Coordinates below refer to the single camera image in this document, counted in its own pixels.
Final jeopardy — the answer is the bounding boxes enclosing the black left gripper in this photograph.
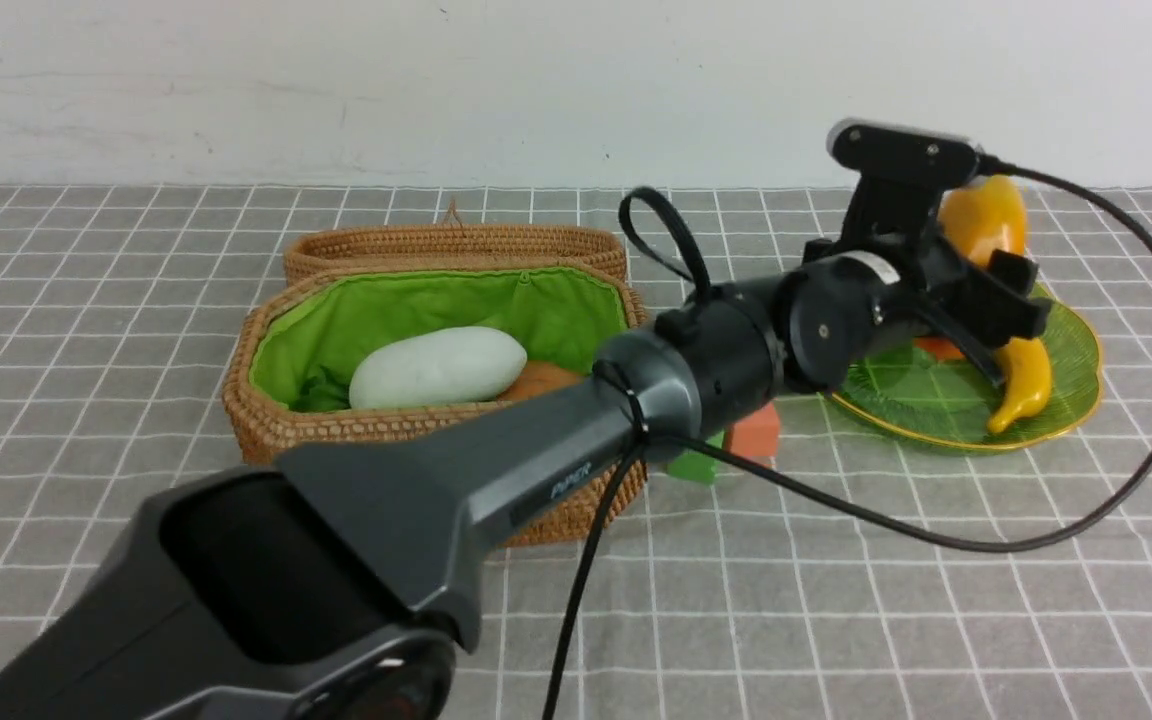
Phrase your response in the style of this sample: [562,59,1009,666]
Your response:
[776,174,1052,393]

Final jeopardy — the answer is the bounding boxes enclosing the orange yellow toy mango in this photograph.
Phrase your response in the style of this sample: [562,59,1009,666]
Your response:
[914,175,1029,363]

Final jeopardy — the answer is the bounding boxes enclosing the woven wicker basket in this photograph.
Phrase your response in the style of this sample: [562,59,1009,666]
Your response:
[222,265,649,548]

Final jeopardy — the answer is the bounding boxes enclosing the woven wicker basket lid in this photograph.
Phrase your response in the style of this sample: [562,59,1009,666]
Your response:
[283,209,628,285]

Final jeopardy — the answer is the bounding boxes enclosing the orange foam cube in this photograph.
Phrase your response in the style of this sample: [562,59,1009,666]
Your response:
[723,402,781,465]

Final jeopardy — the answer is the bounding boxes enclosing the green glass leaf plate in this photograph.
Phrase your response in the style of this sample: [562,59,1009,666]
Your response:
[832,301,1102,454]

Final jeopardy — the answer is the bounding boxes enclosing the white radish with leaves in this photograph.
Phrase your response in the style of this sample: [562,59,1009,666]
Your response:
[289,325,529,414]

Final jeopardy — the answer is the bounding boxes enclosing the brown toy potato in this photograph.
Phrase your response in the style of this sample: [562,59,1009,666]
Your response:
[495,361,585,402]

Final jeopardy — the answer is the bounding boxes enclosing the green foam cube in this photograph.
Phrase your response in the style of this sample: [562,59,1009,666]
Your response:
[664,448,718,487]

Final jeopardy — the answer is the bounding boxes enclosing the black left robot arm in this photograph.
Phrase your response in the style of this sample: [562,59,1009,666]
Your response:
[0,176,1049,719]

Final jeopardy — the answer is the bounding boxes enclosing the grey checked tablecloth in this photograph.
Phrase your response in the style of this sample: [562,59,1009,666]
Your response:
[0,184,1152,719]

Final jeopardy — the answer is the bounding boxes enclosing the yellow toy banana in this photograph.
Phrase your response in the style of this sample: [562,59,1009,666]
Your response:
[986,338,1053,435]

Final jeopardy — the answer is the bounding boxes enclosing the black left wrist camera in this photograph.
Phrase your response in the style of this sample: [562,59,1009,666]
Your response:
[826,118,984,191]

